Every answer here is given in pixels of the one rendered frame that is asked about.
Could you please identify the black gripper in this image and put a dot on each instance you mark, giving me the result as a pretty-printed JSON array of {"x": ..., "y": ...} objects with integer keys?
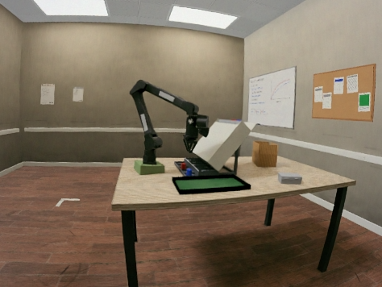
[{"x": 189, "y": 139}]

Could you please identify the brown cardboard box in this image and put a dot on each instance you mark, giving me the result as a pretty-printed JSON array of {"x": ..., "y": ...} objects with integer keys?
[{"x": 266, "y": 155}]

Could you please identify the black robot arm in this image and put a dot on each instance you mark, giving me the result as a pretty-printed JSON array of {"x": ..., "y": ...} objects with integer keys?
[{"x": 202, "y": 121}]

